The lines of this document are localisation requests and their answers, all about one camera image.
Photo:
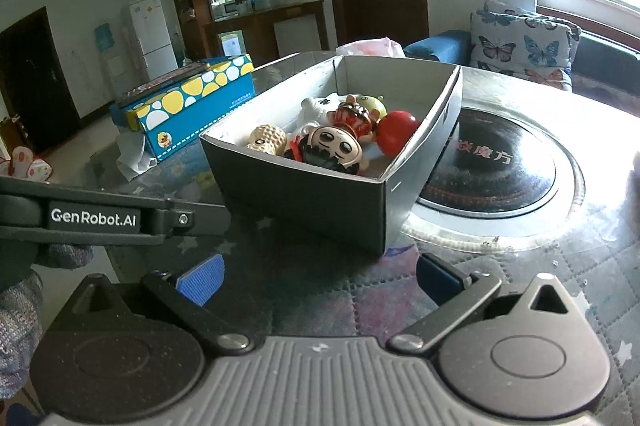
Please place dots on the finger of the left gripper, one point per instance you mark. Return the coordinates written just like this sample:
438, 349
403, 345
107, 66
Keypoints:
43, 213

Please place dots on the butterfly print cushion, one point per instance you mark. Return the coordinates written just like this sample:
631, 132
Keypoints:
524, 45

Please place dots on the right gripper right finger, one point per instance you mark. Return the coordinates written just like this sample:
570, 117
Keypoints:
461, 299

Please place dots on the grey cardboard box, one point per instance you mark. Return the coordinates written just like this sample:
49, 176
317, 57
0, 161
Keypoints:
366, 211

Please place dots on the white refrigerator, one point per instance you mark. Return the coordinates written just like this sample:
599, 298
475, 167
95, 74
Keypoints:
153, 38

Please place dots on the red pig toy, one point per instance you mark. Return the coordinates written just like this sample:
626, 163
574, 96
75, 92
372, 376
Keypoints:
394, 131

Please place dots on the red opera mask toy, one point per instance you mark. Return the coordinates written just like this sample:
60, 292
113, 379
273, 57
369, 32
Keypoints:
356, 119

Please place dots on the pink plastic bag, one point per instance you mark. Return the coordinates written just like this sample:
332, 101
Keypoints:
372, 47

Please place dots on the gloved left hand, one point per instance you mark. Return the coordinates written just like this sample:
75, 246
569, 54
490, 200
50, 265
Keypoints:
21, 328

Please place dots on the white plush rabbit toy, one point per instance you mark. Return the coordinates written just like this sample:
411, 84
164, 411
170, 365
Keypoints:
315, 112

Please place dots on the blue yellow patterned box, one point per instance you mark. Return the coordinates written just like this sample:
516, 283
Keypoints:
174, 117

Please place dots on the blue sofa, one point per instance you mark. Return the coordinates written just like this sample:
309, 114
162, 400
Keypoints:
601, 70

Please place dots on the quilted star tablecloth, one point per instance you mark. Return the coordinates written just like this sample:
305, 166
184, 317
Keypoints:
281, 282

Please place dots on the black haired doll head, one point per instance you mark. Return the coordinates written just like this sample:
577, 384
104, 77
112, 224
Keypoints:
330, 148

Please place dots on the black induction cooktop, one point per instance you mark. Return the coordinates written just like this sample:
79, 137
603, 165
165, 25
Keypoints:
491, 168

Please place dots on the crumpled white tissue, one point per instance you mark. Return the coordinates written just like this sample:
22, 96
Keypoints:
133, 158

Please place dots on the yellow green toy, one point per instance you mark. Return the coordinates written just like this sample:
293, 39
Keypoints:
374, 106

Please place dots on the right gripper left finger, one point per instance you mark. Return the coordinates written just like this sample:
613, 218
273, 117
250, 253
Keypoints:
181, 300

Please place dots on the tan peanut toy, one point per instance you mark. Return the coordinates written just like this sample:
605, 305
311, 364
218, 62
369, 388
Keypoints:
268, 139

